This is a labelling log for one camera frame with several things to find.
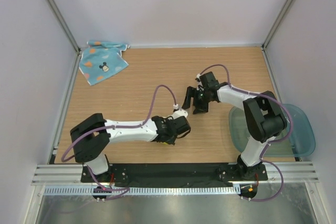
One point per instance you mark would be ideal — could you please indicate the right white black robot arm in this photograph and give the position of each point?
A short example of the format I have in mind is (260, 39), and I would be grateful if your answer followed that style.
(263, 115)

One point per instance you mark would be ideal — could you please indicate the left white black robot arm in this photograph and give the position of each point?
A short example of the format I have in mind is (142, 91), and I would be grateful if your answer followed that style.
(91, 136)

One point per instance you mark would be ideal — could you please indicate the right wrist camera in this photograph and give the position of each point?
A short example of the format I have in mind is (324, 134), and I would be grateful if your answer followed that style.
(208, 80)

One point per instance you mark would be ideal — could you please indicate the aluminium frame rail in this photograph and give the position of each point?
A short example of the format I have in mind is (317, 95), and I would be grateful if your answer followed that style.
(288, 172)

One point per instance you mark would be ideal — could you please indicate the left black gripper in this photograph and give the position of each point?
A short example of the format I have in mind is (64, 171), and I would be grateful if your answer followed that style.
(172, 140)

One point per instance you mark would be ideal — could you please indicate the teal transparent plastic tub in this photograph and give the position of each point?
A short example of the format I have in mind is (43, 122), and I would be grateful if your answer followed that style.
(301, 142)

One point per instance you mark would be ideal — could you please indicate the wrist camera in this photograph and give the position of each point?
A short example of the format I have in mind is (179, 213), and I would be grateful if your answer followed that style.
(208, 80)
(178, 113)

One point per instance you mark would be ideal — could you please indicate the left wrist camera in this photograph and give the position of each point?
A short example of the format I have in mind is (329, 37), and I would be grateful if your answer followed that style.
(178, 113)

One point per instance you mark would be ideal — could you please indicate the white slotted cable duct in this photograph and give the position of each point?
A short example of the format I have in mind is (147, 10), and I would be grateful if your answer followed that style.
(83, 190)

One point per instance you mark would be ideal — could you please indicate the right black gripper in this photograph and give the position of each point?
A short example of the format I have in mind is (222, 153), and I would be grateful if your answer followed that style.
(192, 92)

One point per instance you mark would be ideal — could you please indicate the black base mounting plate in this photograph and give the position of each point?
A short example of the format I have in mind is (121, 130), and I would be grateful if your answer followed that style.
(119, 173)

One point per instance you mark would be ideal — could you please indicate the blue cartoon mouse towel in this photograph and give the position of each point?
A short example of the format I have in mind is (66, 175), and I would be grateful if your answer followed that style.
(102, 60)

